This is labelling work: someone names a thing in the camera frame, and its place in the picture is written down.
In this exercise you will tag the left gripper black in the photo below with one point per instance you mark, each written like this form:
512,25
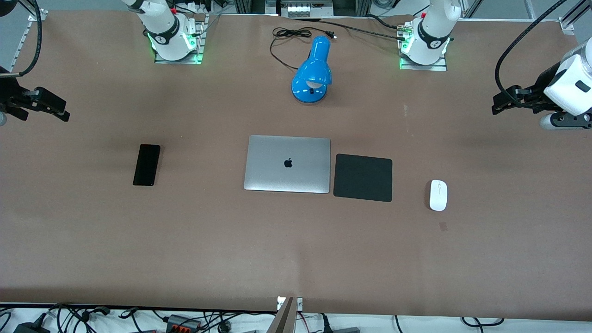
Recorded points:
540,88

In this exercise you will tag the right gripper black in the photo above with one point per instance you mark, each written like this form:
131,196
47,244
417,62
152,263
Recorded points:
10,95

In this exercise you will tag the black smartphone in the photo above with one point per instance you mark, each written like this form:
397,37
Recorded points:
146,165

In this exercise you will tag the white computer mouse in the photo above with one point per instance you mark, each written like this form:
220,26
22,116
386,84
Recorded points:
438,195

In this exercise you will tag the black mouse pad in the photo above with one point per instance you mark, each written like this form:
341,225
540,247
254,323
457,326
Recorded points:
363,178

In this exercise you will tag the brown table cover sheet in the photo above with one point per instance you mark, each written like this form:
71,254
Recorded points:
138,254

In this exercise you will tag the blue desk lamp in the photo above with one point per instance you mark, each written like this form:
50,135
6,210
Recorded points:
313,69

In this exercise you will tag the black power adapter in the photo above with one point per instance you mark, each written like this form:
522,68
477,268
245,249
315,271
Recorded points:
30,327

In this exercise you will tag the white socket power strip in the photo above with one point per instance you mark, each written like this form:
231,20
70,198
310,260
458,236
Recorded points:
304,10

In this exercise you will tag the silver closed laptop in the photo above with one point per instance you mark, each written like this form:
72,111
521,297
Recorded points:
286,173

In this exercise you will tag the grey connector box orange levers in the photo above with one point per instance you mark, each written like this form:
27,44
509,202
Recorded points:
183,322

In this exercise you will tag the black power plug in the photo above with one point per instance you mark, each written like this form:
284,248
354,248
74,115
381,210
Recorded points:
326,323

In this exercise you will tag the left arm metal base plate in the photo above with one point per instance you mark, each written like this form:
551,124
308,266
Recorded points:
441,64

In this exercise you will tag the metal table corner bracket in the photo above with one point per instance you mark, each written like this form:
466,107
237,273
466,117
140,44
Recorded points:
567,25
38,15

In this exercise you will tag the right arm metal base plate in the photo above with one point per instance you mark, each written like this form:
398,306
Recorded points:
200,46

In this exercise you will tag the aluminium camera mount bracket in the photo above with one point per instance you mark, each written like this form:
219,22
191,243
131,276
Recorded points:
289,317

